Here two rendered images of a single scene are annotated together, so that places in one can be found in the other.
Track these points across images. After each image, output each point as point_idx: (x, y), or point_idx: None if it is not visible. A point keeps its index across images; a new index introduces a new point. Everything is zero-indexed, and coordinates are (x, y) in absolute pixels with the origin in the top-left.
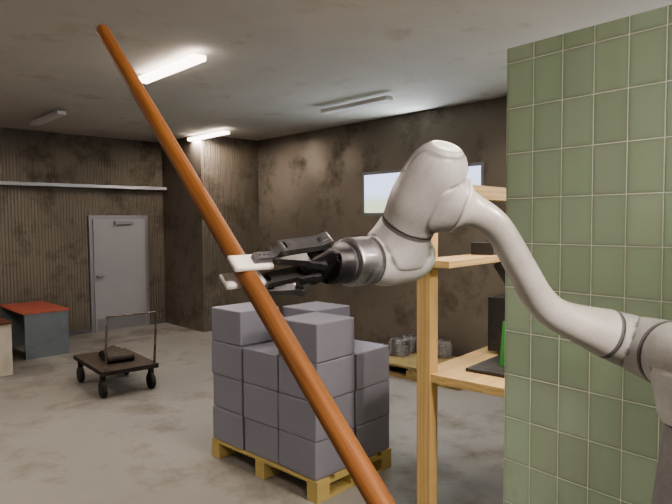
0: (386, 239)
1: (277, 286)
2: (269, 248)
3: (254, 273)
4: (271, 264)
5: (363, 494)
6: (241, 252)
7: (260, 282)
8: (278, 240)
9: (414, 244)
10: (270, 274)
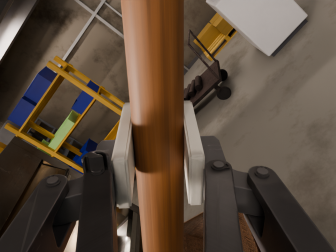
0: None
1: (272, 249)
2: (87, 164)
3: (136, 174)
4: (116, 198)
5: None
6: (130, 104)
7: (138, 199)
8: (41, 180)
9: None
10: (204, 201)
